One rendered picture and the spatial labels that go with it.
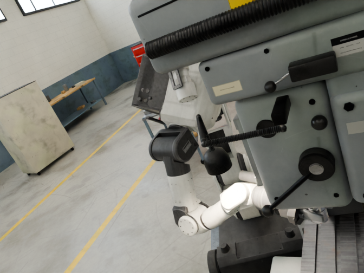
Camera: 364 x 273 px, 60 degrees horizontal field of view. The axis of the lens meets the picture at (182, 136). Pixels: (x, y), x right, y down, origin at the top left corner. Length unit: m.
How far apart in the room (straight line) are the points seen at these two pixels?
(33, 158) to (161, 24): 6.17
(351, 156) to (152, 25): 0.46
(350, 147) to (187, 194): 0.64
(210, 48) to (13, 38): 9.41
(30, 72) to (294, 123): 9.36
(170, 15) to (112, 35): 11.44
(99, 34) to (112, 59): 0.94
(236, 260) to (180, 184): 0.76
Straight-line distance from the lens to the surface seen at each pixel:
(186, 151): 1.11
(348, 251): 1.24
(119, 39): 11.96
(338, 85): 0.64
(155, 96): 1.16
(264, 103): 0.67
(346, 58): 0.61
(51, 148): 6.88
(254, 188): 1.02
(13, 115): 6.63
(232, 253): 1.80
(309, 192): 0.78
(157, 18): 0.65
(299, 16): 0.58
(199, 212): 1.19
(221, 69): 0.64
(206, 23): 0.58
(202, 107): 1.11
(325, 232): 1.30
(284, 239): 1.78
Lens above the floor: 1.85
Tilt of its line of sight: 22 degrees down
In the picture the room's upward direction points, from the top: 24 degrees counter-clockwise
